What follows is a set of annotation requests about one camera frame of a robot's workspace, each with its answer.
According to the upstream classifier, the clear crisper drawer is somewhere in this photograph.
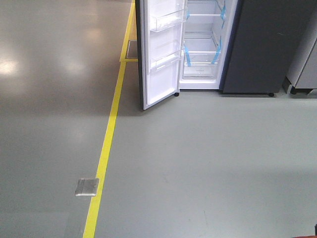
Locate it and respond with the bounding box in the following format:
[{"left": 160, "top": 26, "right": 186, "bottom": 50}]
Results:
[{"left": 183, "top": 51, "right": 217, "bottom": 78}]

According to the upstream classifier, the clear middle door bin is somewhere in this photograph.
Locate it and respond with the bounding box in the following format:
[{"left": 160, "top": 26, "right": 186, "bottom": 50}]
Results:
[{"left": 150, "top": 9, "right": 187, "bottom": 32}]

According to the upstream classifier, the clear door bin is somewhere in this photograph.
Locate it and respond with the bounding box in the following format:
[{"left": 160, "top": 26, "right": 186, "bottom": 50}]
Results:
[
  {"left": 150, "top": 50, "right": 182, "bottom": 70},
  {"left": 150, "top": 9, "right": 187, "bottom": 32}
]

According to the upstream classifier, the dark grey fridge body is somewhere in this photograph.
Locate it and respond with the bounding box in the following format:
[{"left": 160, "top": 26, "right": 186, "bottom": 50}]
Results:
[{"left": 179, "top": 0, "right": 317, "bottom": 97}]

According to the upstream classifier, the yellow floor tape line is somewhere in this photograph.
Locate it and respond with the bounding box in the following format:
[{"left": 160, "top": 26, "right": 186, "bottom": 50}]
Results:
[{"left": 82, "top": 0, "right": 137, "bottom": 238}]

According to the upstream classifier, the silver floor socket plate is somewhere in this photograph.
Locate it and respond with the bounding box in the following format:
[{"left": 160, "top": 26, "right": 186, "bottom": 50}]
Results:
[{"left": 75, "top": 178, "right": 99, "bottom": 197}]

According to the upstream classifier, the grey cabinet beside fridge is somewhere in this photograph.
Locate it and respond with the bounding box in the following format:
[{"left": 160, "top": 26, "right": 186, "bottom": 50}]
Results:
[{"left": 283, "top": 10, "right": 317, "bottom": 94}]

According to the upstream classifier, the dark fridge door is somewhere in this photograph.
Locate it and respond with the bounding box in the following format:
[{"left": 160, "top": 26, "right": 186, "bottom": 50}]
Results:
[{"left": 135, "top": 0, "right": 188, "bottom": 110}]

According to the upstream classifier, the clear lower door bin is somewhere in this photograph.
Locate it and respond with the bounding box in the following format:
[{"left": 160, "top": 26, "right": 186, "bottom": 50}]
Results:
[{"left": 150, "top": 50, "right": 182, "bottom": 70}]

